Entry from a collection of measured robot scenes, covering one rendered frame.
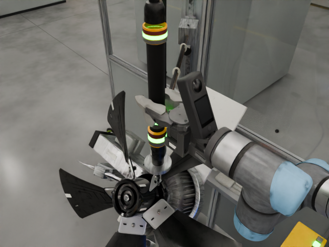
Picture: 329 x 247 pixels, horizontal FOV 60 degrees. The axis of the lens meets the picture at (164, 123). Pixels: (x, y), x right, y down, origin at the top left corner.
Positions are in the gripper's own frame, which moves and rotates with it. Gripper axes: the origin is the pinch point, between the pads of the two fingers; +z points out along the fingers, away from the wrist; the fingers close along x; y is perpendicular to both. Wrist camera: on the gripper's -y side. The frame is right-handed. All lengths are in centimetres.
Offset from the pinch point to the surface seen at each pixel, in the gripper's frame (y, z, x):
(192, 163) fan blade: 24.6, -7.1, 9.0
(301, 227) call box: 55, -36, 35
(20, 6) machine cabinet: 152, 537, 158
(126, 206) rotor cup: 42.0, 4.9, -6.7
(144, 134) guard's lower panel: 119, 88, 70
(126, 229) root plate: 52, 4, -9
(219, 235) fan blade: 43.8, -20.7, 7.1
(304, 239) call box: 55, -39, 32
